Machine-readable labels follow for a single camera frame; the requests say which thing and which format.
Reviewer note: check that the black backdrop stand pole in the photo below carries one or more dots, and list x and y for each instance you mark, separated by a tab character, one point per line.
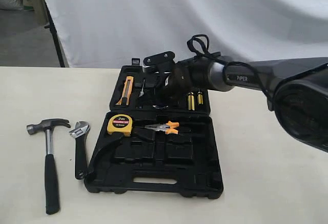
51	26

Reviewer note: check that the brown cardboard box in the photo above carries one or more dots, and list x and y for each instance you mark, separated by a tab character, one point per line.
40	11

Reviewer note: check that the black plastic tool case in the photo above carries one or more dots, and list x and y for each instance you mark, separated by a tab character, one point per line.
186	163

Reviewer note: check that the orange utility knife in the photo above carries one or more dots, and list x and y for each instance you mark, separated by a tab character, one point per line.
127	90

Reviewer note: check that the adjustable wrench black handle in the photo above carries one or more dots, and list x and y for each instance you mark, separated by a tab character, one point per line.
79	133

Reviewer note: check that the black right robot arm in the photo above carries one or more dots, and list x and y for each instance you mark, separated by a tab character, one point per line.
295	89

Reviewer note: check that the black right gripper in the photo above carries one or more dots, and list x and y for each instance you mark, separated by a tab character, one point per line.
162	94

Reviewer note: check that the white backdrop cloth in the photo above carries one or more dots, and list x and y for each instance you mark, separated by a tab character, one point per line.
108	33

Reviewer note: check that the orange handled pliers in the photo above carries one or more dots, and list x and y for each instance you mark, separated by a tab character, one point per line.
168	128

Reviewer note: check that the yellow tape measure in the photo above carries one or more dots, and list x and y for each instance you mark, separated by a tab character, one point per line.
120	123

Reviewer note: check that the claw hammer black grip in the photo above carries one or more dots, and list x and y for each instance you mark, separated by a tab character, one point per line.
51	179

